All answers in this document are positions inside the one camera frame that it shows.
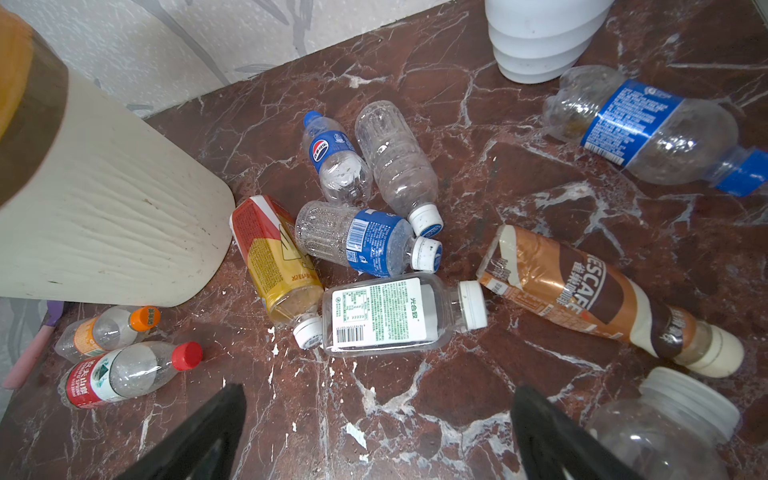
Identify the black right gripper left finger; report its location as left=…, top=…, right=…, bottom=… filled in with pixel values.
left=118, top=383, right=247, bottom=479

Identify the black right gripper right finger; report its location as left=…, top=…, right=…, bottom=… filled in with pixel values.
left=511, top=385, right=640, bottom=479

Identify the orange label bottle orange cap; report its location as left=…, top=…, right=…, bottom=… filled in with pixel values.
left=54, top=306, right=162, bottom=364

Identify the brown Nescafe coffee bottle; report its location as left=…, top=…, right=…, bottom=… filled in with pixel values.
left=477, top=225, right=745, bottom=378

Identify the white bin yellow bag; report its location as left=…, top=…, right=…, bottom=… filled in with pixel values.
left=1, top=11, right=235, bottom=307

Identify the red label bottle red cap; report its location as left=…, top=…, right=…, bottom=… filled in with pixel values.
left=58, top=341, right=203, bottom=409

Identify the clear wide mouth jar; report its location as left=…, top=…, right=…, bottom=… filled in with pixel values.
left=586, top=367, right=741, bottom=479

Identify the purple spatula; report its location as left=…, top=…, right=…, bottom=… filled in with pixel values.
left=2, top=300, right=65, bottom=390

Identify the red yellow drink can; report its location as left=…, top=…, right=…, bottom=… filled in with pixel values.
left=229, top=195, right=324, bottom=324

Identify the clear bottle blue label white cap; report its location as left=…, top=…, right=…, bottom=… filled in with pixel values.
left=295, top=201, right=442, bottom=278

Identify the clear ribbed bottle white cap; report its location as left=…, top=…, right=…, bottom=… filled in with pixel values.
left=355, top=100, right=444, bottom=238

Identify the small Pepsi bottle blue cap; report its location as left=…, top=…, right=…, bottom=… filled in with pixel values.
left=302, top=111, right=373, bottom=207

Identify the crushed blue label bottle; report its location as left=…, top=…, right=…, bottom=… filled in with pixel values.
left=542, top=65, right=767, bottom=197

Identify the white pot with plant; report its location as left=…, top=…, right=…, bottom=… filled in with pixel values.
left=485, top=0, right=613, bottom=84

